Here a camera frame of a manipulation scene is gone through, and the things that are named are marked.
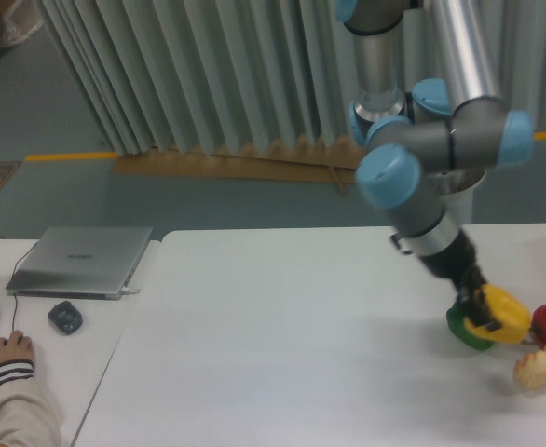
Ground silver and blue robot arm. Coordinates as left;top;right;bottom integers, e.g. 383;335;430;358
335;1;534;344

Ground black small controller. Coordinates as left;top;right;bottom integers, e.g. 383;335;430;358
48;301;83;335

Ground silver laptop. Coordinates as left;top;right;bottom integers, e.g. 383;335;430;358
6;226;152;300

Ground beige sleeved forearm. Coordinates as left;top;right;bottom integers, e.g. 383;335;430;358
0;359;61;446

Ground black mouse cable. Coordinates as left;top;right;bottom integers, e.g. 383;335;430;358
0;236;41;332

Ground cardboard boxes in corner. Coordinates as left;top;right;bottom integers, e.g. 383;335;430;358
0;0;44;48

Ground person's hand on mouse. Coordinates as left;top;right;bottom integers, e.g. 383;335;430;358
0;331;35;365

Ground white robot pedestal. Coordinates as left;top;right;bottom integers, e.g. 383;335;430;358
429;169;486;224

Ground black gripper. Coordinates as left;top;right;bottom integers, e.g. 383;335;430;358
419;230;497;332

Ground yellow bell pepper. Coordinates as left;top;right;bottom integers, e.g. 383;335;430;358
464;283;532;345

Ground green bell pepper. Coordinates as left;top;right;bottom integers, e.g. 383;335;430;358
445;303;494;351

